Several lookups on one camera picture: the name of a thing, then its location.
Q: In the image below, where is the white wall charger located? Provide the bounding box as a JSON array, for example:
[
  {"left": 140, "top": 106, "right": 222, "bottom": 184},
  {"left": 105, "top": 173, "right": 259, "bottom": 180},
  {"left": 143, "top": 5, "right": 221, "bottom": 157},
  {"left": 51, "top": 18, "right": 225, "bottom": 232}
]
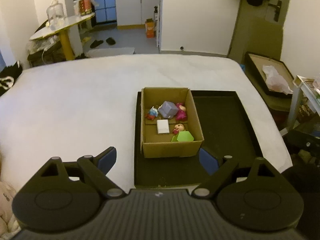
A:
[{"left": 157, "top": 119, "right": 170, "bottom": 134}]

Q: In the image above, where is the left black slipper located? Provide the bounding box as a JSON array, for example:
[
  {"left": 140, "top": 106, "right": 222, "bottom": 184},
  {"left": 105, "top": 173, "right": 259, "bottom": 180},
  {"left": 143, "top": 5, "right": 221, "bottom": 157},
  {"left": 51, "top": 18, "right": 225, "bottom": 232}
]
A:
[{"left": 90, "top": 40, "right": 104, "bottom": 49}]

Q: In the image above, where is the blue red figurine toy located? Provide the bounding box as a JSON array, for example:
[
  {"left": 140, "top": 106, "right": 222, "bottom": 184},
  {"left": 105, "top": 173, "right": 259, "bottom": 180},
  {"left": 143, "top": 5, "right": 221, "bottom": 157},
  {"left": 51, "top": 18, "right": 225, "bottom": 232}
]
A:
[{"left": 145, "top": 107, "right": 159, "bottom": 120}]

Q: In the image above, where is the green plastic box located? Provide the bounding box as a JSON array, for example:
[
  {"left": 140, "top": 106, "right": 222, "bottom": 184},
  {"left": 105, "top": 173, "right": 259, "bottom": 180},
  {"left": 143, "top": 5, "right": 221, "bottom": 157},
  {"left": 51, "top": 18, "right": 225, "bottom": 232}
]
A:
[{"left": 171, "top": 131, "right": 194, "bottom": 142}]

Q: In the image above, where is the black tray with paper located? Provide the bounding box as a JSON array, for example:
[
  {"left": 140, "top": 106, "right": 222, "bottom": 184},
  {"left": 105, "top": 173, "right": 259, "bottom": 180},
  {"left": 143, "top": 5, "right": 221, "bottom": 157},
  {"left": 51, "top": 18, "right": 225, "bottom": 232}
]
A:
[{"left": 245, "top": 52, "right": 293, "bottom": 99}]

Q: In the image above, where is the black slipper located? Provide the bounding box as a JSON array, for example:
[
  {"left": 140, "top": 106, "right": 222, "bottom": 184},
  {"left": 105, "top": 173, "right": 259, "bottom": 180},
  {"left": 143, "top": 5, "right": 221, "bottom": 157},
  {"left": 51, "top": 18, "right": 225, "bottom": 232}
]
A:
[
  {"left": 106, "top": 37, "right": 116, "bottom": 46},
  {"left": 90, "top": 40, "right": 104, "bottom": 49}
]

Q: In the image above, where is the right black slipper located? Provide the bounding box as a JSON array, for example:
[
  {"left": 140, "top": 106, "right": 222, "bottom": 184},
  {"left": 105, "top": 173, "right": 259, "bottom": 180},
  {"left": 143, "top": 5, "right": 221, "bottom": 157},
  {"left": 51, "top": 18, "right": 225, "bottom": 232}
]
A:
[{"left": 106, "top": 37, "right": 116, "bottom": 46}]

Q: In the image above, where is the pink figurine toy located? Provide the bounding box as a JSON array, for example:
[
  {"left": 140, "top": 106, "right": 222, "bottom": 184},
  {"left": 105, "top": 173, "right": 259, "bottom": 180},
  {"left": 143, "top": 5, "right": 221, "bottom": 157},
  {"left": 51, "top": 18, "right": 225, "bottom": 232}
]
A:
[{"left": 175, "top": 103, "right": 187, "bottom": 121}]

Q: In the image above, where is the round yellow side table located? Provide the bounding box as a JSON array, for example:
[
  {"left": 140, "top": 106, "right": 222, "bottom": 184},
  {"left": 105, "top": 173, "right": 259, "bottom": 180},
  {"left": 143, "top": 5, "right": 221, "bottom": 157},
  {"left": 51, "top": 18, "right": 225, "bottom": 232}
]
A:
[{"left": 29, "top": 12, "right": 95, "bottom": 61}]

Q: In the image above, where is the black door handle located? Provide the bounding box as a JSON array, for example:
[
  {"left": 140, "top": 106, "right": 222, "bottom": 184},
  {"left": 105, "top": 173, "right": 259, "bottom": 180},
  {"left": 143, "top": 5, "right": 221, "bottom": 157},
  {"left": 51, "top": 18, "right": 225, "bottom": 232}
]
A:
[{"left": 268, "top": 0, "right": 282, "bottom": 22}]

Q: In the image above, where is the brown haired doll figurine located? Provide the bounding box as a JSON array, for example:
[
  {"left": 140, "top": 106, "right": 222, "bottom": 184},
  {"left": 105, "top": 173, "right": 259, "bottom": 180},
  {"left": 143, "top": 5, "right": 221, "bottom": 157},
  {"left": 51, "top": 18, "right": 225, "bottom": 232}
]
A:
[{"left": 172, "top": 124, "right": 185, "bottom": 135}]

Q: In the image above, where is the white crumpled paper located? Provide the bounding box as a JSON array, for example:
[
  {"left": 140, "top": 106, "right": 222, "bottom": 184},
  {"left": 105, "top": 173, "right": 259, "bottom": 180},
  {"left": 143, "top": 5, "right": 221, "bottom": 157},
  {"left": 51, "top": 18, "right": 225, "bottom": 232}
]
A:
[{"left": 262, "top": 65, "right": 293, "bottom": 95}]

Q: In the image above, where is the clear glass jar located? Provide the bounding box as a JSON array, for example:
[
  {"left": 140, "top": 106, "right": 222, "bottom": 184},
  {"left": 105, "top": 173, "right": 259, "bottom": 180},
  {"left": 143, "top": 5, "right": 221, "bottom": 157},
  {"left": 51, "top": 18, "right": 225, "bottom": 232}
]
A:
[{"left": 46, "top": 0, "right": 66, "bottom": 30}]

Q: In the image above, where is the orange cardboard box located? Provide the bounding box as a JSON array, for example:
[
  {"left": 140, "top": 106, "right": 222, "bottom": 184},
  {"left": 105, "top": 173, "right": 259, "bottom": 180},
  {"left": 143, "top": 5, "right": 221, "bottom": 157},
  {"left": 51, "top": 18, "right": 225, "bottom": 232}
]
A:
[{"left": 145, "top": 18, "right": 156, "bottom": 38}]

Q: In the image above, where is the black white mask garment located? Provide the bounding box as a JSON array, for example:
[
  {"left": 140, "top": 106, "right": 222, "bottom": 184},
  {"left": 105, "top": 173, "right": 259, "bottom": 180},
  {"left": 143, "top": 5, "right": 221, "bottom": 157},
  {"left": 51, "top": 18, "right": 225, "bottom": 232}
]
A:
[{"left": 0, "top": 61, "right": 23, "bottom": 96}]

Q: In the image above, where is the red gift tin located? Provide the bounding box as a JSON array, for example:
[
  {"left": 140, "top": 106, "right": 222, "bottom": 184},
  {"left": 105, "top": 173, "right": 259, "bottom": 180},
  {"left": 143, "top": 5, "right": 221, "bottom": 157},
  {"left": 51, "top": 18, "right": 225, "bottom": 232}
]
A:
[{"left": 73, "top": 0, "right": 99, "bottom": 16}]

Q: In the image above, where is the black shallow tray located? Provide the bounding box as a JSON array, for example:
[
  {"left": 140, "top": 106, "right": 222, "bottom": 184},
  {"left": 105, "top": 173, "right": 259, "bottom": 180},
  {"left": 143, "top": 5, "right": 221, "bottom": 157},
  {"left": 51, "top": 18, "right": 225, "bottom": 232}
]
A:
[{"left": 134, "top": 90, "right": 263, "bottom": 188}]

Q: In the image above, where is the brown cardboard box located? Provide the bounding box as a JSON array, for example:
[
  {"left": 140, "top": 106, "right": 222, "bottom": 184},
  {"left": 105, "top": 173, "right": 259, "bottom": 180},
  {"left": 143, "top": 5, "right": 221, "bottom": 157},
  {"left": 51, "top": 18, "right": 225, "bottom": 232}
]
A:
[{"left": 140, "top": 87, "right": 204, "bottom": 159}]

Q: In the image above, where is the purple cube toy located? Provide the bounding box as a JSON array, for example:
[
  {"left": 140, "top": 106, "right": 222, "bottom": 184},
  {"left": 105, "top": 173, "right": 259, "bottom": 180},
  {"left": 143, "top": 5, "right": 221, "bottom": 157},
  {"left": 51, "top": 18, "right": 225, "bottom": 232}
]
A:
[{"left": 158, "top": 101, "right": 178, "bottom": 119}]

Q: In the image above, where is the white kitchen cabinet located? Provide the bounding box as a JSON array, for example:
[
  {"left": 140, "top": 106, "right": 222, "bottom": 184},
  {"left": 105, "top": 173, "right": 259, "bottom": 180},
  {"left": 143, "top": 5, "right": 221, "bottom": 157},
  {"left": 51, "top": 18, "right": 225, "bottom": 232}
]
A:
[{"left": 116, "top": 0, "right": 160, "bottom": 30}]

